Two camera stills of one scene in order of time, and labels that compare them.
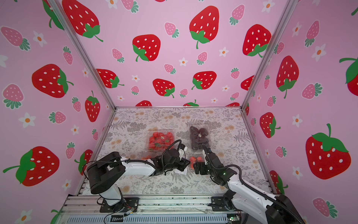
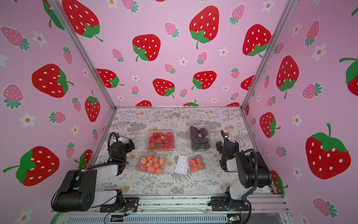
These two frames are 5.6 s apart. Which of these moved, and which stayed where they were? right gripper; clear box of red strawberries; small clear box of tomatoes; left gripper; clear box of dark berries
Moved: left gripper; right gripper
Stayed: small clear box of tomatoes; clear box of red strawberries; clear box of dark berries
